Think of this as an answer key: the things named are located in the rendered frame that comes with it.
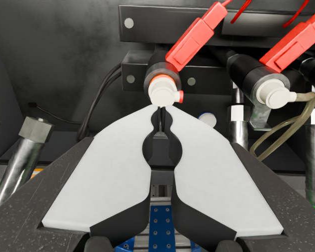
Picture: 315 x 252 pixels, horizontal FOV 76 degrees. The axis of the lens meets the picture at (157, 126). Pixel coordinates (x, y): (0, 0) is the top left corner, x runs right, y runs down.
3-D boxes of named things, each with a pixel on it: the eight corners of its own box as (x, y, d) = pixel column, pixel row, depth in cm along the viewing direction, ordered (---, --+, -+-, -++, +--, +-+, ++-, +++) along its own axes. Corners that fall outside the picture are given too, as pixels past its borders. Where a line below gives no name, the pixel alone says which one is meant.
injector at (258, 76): (198, 64, 35) (239, 131, 17) (203, 33, 32) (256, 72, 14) (214, 65, 35) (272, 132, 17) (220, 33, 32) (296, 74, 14)
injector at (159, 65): (152, 62, 35) (143, 127, 17) (152, 30, 32) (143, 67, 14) (168, 63, 35) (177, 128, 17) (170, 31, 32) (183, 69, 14)
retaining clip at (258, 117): (263, 122, 17) (270, 130, 16) (243, 121, 17) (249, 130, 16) (277, 85, 15) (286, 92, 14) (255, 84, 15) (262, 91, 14)
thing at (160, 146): (40, 134, 54) (-1, 179, 40) (35, 120, 51) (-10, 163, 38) (271, 143, 54) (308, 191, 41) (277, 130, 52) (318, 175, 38)
